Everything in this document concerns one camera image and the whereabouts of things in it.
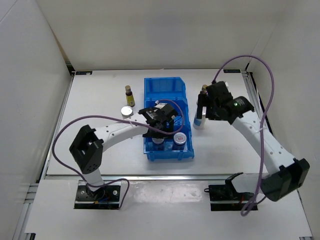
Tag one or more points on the silver-lid blue-label jar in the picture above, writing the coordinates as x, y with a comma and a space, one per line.
126, 111
199, 123

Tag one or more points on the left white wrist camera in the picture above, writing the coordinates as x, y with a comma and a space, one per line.
159, 105

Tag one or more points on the right brown yellow-label bottle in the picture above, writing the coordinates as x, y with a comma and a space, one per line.
204, 88

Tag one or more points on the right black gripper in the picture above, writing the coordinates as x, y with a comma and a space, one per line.
203, 98

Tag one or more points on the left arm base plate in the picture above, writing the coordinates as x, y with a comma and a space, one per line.
105, 198

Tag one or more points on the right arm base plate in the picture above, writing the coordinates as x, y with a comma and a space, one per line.
223, 199

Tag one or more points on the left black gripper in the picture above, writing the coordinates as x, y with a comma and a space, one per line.
154, 135

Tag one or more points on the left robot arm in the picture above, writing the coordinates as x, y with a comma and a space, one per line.
89, 144

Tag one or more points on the left brown yellow-label bottle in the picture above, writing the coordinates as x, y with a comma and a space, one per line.
129, 96

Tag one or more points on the blue bin near compartment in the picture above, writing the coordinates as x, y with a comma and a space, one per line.
168, 153

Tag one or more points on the white-lid spice jar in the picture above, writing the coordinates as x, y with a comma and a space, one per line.
158, 144
179, 141

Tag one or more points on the brown yellow-label bottle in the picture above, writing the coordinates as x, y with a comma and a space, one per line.
204, 88
129, 96

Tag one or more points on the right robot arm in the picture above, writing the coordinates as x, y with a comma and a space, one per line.
285, 172

